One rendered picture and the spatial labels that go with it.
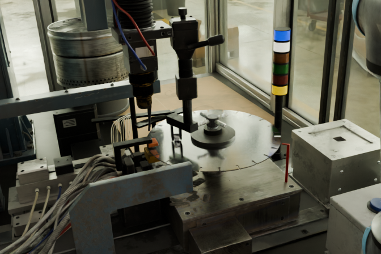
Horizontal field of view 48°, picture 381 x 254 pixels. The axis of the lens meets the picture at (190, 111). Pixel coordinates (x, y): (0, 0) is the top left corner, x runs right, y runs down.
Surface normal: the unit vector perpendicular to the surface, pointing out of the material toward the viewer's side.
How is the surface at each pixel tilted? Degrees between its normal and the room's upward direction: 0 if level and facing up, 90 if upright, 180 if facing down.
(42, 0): 90
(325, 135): 0
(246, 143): 0
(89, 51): 90
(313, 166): 90
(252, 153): 0
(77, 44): 90
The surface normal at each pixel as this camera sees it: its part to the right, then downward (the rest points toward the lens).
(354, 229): -0.94, 0.17
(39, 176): 0.34, 0.36
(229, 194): -0.04, -0.91
